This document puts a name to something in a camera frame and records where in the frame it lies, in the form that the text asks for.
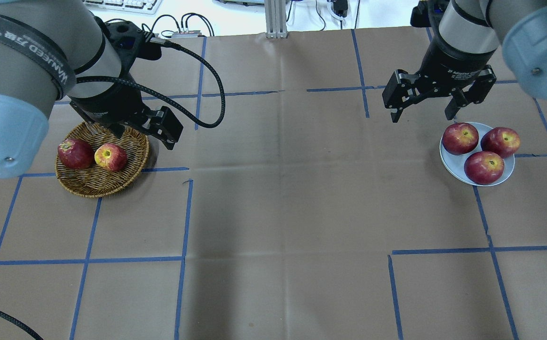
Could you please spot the red apple plate left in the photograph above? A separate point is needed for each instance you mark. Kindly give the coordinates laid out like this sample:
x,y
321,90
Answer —
x,y
460,138

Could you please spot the dark red apple in basket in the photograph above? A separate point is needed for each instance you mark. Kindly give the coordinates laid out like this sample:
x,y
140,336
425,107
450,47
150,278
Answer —
x,y
75,153

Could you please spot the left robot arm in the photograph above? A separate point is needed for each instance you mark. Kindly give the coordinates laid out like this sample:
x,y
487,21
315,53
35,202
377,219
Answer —
x,y
51,49

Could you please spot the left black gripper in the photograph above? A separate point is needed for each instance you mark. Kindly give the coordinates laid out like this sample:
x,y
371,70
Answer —
x,y
106,100

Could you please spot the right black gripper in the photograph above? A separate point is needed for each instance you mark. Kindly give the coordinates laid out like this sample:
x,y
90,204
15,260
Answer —
x,y
448,62

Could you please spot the woven wicker basket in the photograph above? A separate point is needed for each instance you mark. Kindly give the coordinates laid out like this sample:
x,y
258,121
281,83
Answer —
x,y
95,182

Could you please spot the aluminium frame post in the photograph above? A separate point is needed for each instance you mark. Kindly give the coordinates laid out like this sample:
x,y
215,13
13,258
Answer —
x,y
275,18

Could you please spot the red apple plate front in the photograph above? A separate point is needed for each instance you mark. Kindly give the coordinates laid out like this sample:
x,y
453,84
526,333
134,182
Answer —
x,y
484,167

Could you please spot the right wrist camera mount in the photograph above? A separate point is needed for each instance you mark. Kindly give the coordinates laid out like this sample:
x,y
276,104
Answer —
x,y
420,17

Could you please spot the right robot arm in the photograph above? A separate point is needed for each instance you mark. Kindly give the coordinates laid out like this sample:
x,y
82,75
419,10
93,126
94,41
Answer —
x,y
466,34

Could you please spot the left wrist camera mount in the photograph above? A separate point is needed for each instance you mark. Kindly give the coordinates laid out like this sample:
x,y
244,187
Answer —
x,y
129,41

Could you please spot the red apple plate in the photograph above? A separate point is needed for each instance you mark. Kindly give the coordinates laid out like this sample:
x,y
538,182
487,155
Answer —
x,y
460,138
484,167
501,140

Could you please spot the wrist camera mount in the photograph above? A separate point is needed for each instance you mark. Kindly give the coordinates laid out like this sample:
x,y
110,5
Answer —
x,y
129,41
420,17

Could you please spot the red yellow apple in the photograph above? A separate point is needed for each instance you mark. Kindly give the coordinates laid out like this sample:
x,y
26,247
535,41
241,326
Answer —
x,y
111,157

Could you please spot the red apple plate right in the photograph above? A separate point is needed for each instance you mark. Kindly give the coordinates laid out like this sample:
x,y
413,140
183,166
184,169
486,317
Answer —
x,y
501,140

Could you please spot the light blue plate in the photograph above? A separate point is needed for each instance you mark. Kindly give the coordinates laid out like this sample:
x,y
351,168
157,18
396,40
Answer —
x,y
454,164

